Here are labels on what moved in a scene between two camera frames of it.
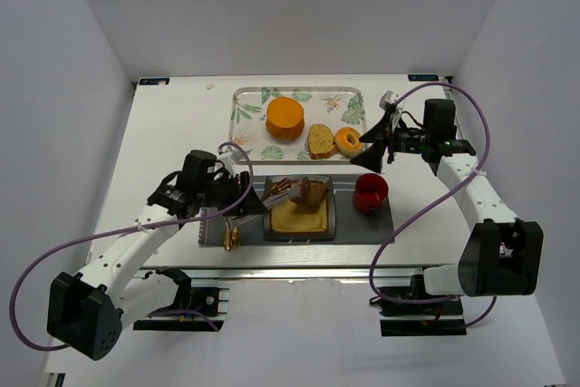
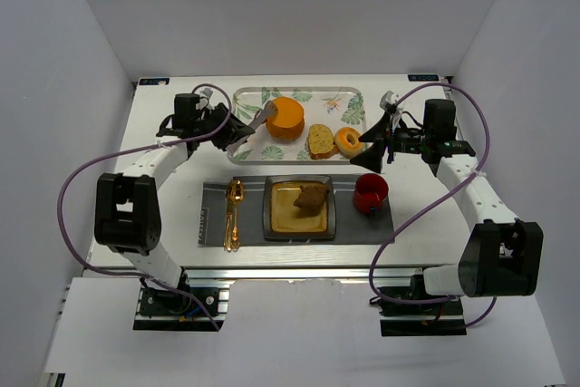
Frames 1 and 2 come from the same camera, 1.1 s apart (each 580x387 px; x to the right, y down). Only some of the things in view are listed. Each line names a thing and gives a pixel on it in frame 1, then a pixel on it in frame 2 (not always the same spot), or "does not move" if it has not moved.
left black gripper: (245, 192) to (227, 129)
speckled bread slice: (321, 141) does not move
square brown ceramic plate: (281, 223) does not move
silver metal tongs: (277, 194) to (267, 111)
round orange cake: (285, 118) does not move
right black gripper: (388, 140) does not move
